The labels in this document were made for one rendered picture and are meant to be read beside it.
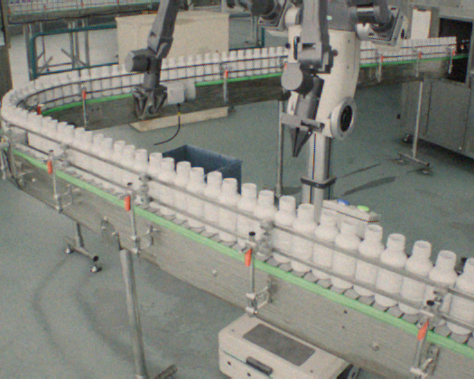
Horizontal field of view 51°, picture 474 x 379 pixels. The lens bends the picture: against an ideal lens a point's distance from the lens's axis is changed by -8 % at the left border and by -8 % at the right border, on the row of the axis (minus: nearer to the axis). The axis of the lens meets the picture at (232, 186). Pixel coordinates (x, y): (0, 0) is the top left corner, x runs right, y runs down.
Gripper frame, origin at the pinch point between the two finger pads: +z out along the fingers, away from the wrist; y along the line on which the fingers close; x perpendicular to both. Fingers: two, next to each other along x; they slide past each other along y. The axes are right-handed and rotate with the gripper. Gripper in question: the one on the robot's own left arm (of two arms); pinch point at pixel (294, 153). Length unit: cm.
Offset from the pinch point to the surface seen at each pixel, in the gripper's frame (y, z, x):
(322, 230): 12.9, 14.9, -8.3
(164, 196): -36.2, 21.5, 8.9
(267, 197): -2.9, 11.6, -4.2
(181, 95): -106, -11, 142
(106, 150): -64, 15, 17
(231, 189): -13.9, 12.8, 0.1
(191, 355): -45, 107, 91
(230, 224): -12.5, 22.0, 2.1
